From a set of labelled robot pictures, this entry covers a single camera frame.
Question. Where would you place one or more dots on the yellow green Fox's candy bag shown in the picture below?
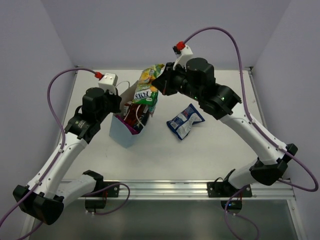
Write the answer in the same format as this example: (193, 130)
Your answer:
(145, 93)

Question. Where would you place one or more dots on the aluminium front rail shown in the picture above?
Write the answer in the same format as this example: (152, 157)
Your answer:
(198, 190)

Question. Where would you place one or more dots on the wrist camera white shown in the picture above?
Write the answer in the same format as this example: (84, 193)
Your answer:
(109, 82)
(183, 53)

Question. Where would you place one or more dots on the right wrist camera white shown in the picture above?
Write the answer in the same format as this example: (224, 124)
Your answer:
(183, 53)

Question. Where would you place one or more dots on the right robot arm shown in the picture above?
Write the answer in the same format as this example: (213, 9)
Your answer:
(225, 105)

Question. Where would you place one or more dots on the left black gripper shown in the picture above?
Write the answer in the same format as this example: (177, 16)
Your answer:
(115, 100)

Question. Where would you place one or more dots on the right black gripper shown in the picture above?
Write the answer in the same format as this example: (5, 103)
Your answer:
(163, 81)

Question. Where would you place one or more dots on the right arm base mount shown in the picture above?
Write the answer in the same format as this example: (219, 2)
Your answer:
(220, 189)

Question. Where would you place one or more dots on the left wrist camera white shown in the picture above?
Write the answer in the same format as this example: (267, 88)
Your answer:
(109, 82)

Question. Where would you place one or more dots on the light blue paper bag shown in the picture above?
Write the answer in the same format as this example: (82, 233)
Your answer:
(118, 130)

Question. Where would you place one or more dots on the red snack mix bag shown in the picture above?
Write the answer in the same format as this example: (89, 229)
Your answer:
(135, 116)

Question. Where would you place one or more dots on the blue white snack bag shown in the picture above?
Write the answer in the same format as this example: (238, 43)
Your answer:
(181, 124)

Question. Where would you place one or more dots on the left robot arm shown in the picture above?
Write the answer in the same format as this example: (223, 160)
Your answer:
(41, 198)

